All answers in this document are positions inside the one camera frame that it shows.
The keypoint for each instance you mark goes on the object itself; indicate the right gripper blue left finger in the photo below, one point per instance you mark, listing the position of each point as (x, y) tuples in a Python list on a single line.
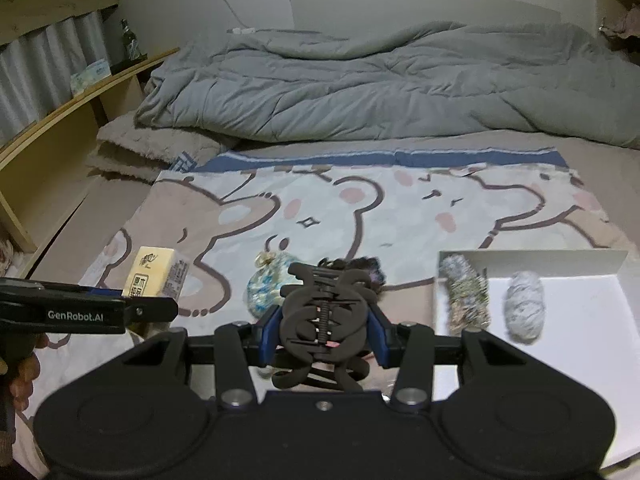
[(267, 335)]

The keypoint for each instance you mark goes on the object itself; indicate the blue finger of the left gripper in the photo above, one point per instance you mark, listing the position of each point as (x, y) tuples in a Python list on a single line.
[(140, 309)]

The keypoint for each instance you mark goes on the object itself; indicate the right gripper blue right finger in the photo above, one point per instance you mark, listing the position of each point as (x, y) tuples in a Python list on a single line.
[(382, 338)]

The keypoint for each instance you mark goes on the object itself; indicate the blue floral satin pouch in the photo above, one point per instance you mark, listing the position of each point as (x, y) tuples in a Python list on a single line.
[(263, 288)]

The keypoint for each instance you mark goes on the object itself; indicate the yellow tissue pack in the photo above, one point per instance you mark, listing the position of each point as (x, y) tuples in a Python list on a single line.
[(156, 272)]

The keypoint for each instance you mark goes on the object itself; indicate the dark brown hair claw clip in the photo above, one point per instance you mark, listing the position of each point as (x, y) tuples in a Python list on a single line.
[(323, 333)]

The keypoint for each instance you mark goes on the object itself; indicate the dark brown crochet pouch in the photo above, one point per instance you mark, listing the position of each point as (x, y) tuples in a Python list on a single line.
[(370, 265)]

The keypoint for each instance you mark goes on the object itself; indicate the person's left hand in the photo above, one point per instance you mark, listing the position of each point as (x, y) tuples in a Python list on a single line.
[(21, 385)]

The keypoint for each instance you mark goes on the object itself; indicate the wooden bedside shelf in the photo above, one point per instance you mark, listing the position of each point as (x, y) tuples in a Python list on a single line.
[(43, 173)]

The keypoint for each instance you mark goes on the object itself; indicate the cartoon bear blanket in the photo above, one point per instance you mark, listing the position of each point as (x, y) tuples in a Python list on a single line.
[(192, 402)]

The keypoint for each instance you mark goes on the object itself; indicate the white grey yarn ball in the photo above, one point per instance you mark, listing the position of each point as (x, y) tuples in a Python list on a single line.
[(524, 310)]

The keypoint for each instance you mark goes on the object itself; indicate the beige folded fleece blanket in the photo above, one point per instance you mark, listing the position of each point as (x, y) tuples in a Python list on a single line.
[(141, 153)]

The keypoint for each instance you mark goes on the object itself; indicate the white shallow cardboard box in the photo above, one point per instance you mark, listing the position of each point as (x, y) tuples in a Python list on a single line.
[(590, 330)]

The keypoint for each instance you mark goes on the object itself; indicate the grey corrugated curtain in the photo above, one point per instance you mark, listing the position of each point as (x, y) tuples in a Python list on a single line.
[(36, 69)]

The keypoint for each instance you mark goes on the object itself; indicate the tissue box on shelf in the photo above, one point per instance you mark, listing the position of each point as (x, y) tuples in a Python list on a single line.
[(91, 75)]

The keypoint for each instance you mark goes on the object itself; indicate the dark glass bottle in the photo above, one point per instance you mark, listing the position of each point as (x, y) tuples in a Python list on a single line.
[(130, 42)]

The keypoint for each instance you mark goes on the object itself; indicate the grey quilted duvet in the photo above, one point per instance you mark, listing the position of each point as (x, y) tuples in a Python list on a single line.
[(432, 79)]

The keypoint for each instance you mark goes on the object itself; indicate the open wooden wardrobe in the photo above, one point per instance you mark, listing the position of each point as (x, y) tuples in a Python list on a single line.
[(618, 26)]

